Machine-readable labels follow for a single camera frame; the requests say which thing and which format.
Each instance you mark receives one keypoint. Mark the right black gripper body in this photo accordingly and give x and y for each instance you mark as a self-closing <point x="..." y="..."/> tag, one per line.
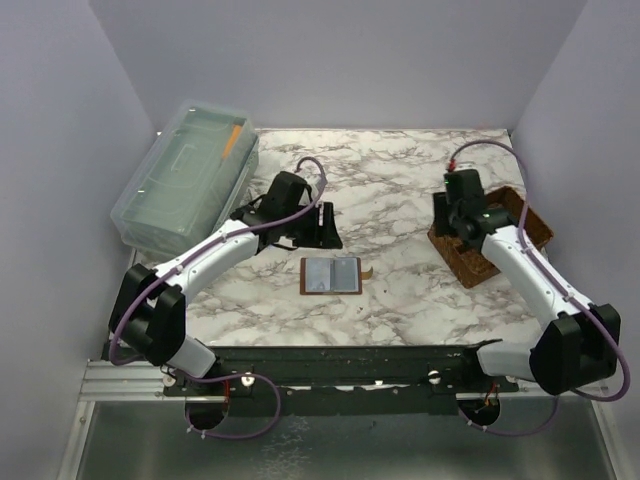
<point x="444" y="215"/>

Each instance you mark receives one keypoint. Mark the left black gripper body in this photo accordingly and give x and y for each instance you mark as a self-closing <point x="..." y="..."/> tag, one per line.
<point x="303" y="229"/>

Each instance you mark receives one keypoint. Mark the brown leather card holder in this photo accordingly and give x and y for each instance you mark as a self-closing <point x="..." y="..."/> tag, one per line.
<point x="332" y="276"/>

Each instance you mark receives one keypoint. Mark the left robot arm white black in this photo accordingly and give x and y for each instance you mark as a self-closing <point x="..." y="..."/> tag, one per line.
<point x="150" y="311"/>

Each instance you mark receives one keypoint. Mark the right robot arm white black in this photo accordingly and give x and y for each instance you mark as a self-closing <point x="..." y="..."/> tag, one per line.
<point x="578" y="340"/>

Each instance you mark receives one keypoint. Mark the brown woven wicker tray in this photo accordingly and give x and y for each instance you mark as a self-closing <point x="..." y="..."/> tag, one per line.
<point x="503" y="252"/>

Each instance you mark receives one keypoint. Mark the orange pencil in box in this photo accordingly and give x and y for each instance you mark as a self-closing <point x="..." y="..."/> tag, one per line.
<point x="235" y="133"/>

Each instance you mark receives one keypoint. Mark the clear plastic storage box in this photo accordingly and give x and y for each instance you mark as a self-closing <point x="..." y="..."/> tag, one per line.
<point x="183" y="190"/>

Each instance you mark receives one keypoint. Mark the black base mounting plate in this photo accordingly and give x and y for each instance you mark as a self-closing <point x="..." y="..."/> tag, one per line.
<point x="328" y="381"/>

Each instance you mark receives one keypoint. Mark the aluminium rail frame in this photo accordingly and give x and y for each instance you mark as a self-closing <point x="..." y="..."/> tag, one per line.
<point x="127" y="428"/>

